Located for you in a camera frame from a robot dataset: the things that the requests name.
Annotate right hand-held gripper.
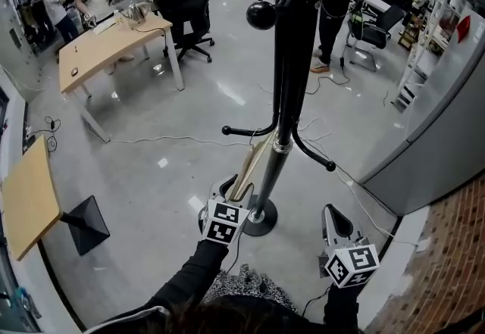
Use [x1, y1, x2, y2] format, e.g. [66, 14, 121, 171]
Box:
[317, 204, 380, 289]

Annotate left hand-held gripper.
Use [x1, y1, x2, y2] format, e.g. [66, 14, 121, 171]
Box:
[198, 173, 255, 248]

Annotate wooden clothes hanger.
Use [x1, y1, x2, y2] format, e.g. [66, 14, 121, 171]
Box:
[230, 132, 276, 205]

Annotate black metal coat rack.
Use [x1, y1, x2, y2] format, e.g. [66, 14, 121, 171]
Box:
[221, 0, 384, 238]

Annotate person's left forearm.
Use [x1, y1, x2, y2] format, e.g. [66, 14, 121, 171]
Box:
[145, 238, 230, 313]

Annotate person's right forearm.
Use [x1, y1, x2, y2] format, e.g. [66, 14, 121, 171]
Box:
[323, 282, 360, 334]

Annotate white shelf rack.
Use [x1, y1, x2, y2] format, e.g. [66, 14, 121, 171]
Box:
[392, 0, 473, 114]

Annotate person's patterned skirt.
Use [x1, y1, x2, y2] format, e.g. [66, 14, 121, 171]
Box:
[199, 263, 299, 313]

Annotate person's black top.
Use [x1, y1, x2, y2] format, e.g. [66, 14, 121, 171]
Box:
[83, 294, 363, 334]

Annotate grey partition panel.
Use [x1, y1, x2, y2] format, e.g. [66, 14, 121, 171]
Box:
[358, 16, 485, 217]

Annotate black office chair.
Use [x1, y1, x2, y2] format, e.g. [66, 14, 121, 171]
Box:
[152, 0, 216, 64]

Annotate large wooden desk white legs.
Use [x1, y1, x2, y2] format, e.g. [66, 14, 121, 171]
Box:
[58, 11, 186, 144]

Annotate black mesh visitor chair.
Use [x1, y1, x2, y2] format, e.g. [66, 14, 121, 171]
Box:
[345, 2, 405, 73]

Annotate metal kettle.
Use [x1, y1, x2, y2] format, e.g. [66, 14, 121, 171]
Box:
[126, 1, 152, 26]

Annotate wooden stool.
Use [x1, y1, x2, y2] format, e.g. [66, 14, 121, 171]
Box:
[396, 23, 421, 50]

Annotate small wooden table black base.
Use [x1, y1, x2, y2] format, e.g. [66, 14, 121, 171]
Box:
[1, 134, 111, 262]

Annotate white keyboard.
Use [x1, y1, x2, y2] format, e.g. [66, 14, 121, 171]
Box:
[92, 17, 117, 36]

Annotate red object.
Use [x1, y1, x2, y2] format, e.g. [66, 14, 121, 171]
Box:
[455, 15, 473, 44]

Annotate white cable along partition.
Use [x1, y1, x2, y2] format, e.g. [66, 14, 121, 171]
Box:
[299, 118, 420, 248]

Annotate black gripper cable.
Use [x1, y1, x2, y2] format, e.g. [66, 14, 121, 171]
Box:
[300, 286, 331, 317]

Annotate long white floor cable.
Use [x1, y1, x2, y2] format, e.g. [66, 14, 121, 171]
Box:
[105, 133, 254, 147]

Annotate black floor cable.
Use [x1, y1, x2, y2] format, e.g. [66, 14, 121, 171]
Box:
[26, 115, 62, 155]

